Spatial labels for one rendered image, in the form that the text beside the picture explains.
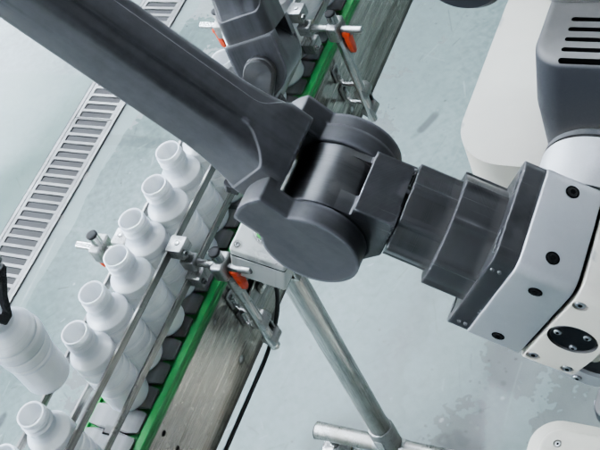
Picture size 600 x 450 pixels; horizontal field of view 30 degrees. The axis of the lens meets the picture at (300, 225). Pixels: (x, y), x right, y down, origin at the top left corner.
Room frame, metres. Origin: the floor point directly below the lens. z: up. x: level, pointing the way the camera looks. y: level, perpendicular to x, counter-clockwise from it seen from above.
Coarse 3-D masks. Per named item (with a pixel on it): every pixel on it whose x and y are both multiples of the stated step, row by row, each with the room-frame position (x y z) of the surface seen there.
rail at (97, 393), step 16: (320, 16) 1.44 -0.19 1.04; (288, 80) 1.33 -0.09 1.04; (208, 176) 1.15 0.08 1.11; (144, 208) 1.15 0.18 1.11; (192, 208) 1.11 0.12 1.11; (224, 208) 1.15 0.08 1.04; (208, 240) 1.11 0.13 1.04; (160, 272) 1.04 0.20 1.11; (144, 304) 1.00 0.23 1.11; (176, 304) 1.03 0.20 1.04; (128, 336) 0.96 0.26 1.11; (160, 336) 0.99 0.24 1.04; (112, 368) 0.93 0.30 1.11; (144, 368) 0.95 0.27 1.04; (48, 400) 0.93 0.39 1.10; (80, 400) 0.96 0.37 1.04; (96, 400) 0.90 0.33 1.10; (128, 400) 0.92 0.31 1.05; (80, 432) 0.86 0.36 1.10; (112, 432) 0.88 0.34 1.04
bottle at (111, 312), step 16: (80, 288) 1.02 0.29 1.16; (96, 288) 1.02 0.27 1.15; (96, 304) 0.99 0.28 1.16; (112, 304) 1.00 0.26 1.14; (128, 304) 1.00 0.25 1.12; (96, 320) 0.99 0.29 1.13; (112, 320) 0.98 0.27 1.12; (128, 320) 0.99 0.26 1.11; (112, 336) 0.98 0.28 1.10; (144, 336) 0.99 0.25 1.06; (128, 352) 0.98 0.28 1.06; (144, 352) 0.98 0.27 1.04; (160, 352) 0.99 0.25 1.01
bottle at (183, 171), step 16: (176, 144) 1.18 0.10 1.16; (160, 160) 1.17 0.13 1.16; (176, 160) 1.16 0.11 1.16; (192, 160) 1.18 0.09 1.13; (176, 176) 1.16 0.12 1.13; (192, 176) 1.16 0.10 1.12; (192, 192) 1.15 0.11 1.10; (208, 192) 1.16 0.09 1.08; (208, 208) 1.15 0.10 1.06; (208, 224) 1.15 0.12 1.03; (224, 224) 1.16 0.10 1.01
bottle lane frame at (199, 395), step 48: (384, 0) 1.55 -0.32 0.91; (336, 48) 1.41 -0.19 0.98; (384, 48) 1.51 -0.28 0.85; (336, 96) 1.37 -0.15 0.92; (192, 336) 1.00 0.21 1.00; (240, 336) 1.05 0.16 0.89; (192, 384) 0.97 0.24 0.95; (240, 384) 1.01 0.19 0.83; (144, 432) 0.90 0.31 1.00; (192, 432) 0.93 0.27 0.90
